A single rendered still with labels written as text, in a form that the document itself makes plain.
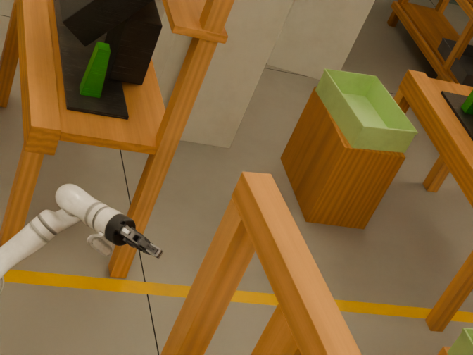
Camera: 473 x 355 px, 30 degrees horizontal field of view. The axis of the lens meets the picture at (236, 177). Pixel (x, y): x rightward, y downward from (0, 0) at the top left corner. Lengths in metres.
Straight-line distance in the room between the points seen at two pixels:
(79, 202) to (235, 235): 0.43
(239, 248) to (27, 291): 2.27
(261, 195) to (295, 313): 0.37
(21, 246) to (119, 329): 2.24
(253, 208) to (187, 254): 2.80
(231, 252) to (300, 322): 0.43
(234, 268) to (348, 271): 3.08
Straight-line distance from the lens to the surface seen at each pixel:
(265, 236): 2.22
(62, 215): 2.35
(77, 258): 4.79
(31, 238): 2.32
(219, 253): 2.45
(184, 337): 2.66
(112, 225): 2.18
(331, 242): 5.66
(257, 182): 2.34
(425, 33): 8.54
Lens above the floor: 3.23
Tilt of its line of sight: 34 degrees down
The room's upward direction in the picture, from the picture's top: 24 degrees clockwise
